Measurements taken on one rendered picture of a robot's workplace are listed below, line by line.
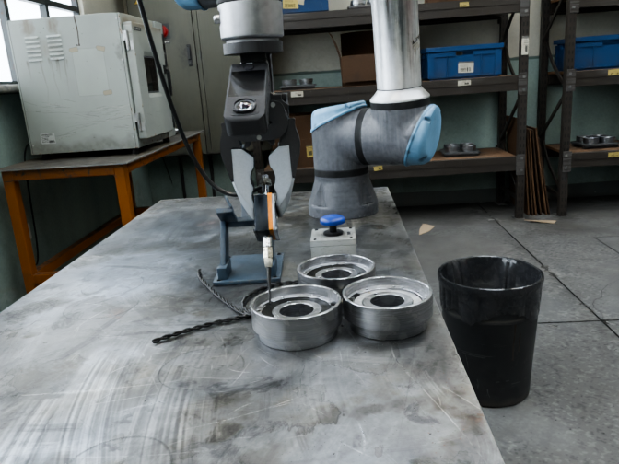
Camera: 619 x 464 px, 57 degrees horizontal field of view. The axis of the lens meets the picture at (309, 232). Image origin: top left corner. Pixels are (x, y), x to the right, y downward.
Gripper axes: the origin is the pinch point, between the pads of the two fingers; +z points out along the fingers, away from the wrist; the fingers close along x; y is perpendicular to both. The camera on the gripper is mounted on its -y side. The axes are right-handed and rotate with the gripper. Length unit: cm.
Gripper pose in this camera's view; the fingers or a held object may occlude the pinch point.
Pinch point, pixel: (265, 209)
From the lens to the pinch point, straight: 72.1
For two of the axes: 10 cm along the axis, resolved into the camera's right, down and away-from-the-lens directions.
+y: 0.0, -2.6, 9.6
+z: 0.7, 9.6, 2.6
